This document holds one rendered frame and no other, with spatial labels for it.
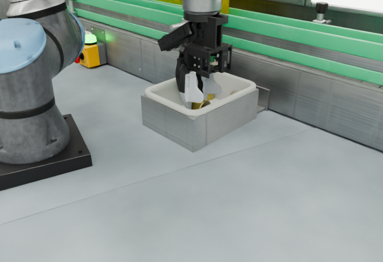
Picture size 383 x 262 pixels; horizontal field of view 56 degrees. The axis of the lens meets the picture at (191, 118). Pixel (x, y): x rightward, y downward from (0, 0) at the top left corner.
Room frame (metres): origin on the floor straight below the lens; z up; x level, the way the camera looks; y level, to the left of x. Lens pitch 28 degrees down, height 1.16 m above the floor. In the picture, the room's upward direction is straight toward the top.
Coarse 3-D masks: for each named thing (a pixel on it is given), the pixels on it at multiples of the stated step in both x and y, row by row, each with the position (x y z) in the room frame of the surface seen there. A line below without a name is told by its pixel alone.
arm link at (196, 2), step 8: (184, 0) 0.69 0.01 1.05; (192, 0) 0.67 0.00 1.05; (200, 0) 0.67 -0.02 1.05; (208, 0) 0.67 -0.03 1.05; (216, 0) 0.68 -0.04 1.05; (184, 8) 0.69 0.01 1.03; (192, 8) 0.67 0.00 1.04; (200, 8) 0.67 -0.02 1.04; (208, 8) 0.67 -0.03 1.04; (216, 8) 0.68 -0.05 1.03
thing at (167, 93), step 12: (192, 72) 0.86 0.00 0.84; (216, 72) 0.87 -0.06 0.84; (156, 84) 0.78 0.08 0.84; (168, 84) 0.80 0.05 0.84; (228, 84) 0.84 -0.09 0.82; (240, 84) 0.81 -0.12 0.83; (252, 84) 0.78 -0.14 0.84; (156, 96) 0.71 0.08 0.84; (168, 96) 0.79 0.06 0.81; (180, 96) 0.82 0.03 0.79; (216, 96) 0.86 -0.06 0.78; (228, 96) 0.71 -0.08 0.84; (240, 96) 0.73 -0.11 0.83; (180, 108) 0.66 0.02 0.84; (204, 108) 0.65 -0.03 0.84
